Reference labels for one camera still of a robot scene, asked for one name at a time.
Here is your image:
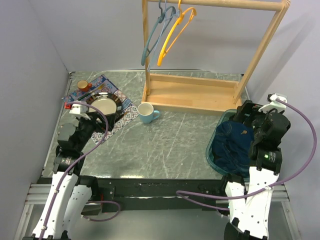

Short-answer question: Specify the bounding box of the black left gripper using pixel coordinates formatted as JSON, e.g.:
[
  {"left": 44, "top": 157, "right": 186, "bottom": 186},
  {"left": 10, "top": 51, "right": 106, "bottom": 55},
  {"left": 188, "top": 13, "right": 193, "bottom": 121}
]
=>
[{"left": 75, "top": 110, "right": 116, "bottom": 151}]

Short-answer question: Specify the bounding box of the dark denim skirt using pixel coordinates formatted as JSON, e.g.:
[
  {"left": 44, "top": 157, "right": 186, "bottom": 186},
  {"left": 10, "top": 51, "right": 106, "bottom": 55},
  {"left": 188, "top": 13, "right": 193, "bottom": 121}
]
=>
[{"left": 212, "top": 120, "right": 254, "bottom": 178}]

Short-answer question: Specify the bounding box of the yellow plastic hanger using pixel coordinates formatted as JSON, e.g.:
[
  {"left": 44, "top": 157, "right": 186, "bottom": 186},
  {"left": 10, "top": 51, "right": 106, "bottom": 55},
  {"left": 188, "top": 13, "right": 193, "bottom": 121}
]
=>
[{"left": 156, "top": 0, "right": 197, "bottom": 67}]

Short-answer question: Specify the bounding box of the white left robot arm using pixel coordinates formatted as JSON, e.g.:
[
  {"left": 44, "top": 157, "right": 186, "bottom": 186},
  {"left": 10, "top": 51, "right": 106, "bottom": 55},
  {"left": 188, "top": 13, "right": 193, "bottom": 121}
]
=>
[{"left": 27, "top": 111, "right": 114, "bottom": 240}]

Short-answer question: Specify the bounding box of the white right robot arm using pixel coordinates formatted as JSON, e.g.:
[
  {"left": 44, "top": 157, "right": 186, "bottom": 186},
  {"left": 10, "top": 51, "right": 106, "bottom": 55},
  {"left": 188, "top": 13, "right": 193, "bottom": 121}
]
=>
[{"left": 218, "top": 97, "right": 291, "bottom": 240}]

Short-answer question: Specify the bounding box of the striped rim dinner plate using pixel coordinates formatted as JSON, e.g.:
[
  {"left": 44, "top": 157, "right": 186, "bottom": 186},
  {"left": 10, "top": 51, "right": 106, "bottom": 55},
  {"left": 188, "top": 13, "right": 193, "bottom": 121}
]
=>
[{"left": 86, "top": 92, "right": 122, "bottom": 116}]

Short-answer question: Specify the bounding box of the blue patterned placemat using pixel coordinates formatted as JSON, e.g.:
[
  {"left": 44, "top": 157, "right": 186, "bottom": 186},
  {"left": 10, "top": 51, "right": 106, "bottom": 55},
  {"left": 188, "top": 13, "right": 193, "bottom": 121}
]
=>
[{"left": 63, "top": 75, "right": 138, "bottom": 140}]

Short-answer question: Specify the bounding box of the orange small cup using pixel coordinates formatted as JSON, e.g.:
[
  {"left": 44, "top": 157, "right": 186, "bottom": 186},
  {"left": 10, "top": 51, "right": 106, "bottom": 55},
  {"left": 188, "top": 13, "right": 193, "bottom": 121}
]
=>
[{"left": 77, "top": 80, "right": 93, "bottom": 93}]

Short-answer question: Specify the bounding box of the light blue mug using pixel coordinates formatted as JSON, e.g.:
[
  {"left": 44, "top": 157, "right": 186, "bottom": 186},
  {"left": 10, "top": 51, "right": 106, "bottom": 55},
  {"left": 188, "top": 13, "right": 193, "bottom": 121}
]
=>
[{"left": 137, "top": 102, "right": 160, "bottom": 124}]

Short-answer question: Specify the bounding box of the teal plastic basket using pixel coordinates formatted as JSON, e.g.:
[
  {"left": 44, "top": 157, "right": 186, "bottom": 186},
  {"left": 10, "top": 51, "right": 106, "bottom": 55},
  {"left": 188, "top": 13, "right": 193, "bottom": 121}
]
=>
[{"left": 205, "top": 109, "right": 237, "bottom": 176}]

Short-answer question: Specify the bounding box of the wooden clothes rack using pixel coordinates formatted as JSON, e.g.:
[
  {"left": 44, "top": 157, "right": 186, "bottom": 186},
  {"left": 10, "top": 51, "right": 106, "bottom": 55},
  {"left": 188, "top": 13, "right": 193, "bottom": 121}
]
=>
[{"left": 141, "top": 0, "right": 291, "bottom": 115}]

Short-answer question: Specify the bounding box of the dark handled knife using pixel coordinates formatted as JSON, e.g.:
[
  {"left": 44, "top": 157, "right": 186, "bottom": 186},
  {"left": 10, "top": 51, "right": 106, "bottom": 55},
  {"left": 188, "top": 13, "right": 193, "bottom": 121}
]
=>
[{"left": 100, "top": 111, "right": 128, "bottom": 132}]

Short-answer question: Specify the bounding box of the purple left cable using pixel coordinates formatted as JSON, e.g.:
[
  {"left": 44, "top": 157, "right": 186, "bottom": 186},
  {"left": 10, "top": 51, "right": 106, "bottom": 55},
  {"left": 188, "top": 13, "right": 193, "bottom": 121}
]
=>
[{"left": 39, "top": 101, "right": 122, "bottom": 240}]

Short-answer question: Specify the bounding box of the purple cable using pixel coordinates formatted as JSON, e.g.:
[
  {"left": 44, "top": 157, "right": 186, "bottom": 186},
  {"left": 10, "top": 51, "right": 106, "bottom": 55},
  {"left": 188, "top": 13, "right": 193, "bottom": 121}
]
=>
[
  {"left": 176, "top": 98, "right": 318, "bottom": 212},
  {"left": 39, "top": 101, "right": 122, "bottom": 240}
]

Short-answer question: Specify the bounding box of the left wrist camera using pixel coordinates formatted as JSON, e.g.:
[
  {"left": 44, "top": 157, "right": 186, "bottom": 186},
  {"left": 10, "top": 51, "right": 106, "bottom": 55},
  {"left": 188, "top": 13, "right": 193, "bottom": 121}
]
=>
[{"left": 64, "top": 102, "right": 91, "bottom": 120}]

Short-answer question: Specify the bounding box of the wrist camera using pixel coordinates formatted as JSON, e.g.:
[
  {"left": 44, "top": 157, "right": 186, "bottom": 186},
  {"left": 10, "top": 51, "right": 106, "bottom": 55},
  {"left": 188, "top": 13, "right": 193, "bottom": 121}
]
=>
[
  {"left": 64, "top": 102, "right": 91, "bottom": 120},
  {"left": 258, "top": 93, "right": 287, "bottom": 113}
]

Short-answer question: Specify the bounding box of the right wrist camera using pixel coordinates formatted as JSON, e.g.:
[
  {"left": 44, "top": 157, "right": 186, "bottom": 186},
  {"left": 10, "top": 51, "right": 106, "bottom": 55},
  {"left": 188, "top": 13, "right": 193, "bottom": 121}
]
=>
[{"left": 258, "top": 93, "right": 287, "bottom": 113}]

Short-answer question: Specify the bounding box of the green handled fork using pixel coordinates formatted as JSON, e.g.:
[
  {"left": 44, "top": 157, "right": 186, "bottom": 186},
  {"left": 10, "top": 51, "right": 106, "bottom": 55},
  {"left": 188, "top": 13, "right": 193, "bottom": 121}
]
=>
[{"left": 78, "top": 84, "right": 105, "bottom": 101}]

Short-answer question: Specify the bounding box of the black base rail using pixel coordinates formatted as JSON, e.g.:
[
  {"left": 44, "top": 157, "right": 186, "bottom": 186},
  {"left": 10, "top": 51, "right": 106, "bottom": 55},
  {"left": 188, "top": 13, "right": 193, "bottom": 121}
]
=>
[{"left": 37, "top": 176, "right": 248, "bottom": 217}]

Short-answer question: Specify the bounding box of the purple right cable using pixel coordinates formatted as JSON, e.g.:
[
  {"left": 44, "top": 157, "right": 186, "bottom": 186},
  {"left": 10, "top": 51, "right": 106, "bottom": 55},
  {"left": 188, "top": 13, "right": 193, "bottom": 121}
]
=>
[{"left": 176, "top": 98, "right": 318, "bottom": 212}]

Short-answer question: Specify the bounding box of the light blue wire hanger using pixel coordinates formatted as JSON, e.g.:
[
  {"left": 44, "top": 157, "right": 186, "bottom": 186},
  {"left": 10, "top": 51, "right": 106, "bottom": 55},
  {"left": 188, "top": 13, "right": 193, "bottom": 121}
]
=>
[{"left": 141, "top": 0, "right": 178, "bottom": 73}]

